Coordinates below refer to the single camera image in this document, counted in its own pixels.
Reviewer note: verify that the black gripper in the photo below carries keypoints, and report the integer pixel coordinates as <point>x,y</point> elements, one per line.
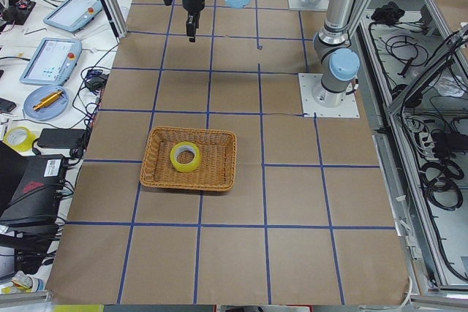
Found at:
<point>192,4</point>

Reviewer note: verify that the spare yellow tape roll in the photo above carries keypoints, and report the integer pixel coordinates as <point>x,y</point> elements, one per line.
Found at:
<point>20,139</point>

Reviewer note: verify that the upper teach pendant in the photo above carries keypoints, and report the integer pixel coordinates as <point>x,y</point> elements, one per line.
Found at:
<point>73,15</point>

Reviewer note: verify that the teach pendant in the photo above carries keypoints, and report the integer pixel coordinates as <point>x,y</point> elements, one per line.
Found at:
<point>53,62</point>
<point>73,15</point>

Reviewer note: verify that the lower teach pendant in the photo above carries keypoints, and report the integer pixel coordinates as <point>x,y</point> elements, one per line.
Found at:
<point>53,62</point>

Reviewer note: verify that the brown wicker basket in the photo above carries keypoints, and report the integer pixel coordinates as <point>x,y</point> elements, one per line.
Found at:
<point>217,167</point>

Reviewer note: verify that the blue plate with brass part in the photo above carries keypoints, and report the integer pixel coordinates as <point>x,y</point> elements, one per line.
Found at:
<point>46,103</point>

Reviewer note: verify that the black power brick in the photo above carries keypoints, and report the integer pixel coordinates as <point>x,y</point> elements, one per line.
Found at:
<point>60,138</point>

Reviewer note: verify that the black computer box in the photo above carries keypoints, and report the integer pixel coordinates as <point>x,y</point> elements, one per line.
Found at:
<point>30,187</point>

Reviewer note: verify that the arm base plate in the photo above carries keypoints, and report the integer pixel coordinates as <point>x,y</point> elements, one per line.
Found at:
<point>319,103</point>

